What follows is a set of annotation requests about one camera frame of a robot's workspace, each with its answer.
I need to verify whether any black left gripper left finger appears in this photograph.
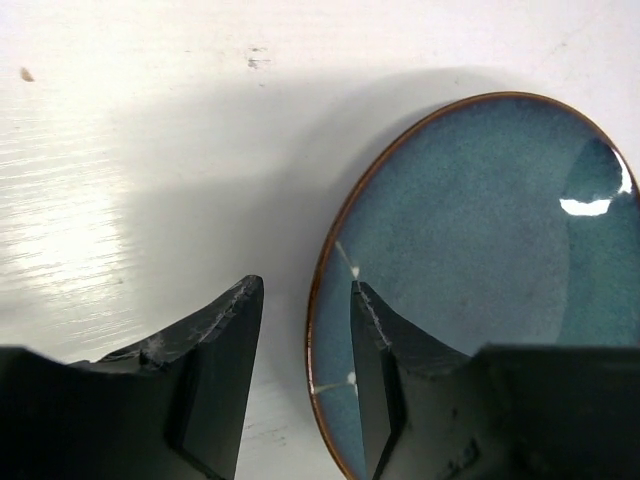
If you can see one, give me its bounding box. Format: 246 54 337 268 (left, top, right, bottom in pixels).
1 275 264 479

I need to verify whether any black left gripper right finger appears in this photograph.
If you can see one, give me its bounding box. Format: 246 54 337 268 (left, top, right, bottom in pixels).
350 282 639 479

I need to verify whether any blue glazed ceramic plate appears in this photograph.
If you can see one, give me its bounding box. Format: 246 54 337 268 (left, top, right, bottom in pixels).
306 92 639 479

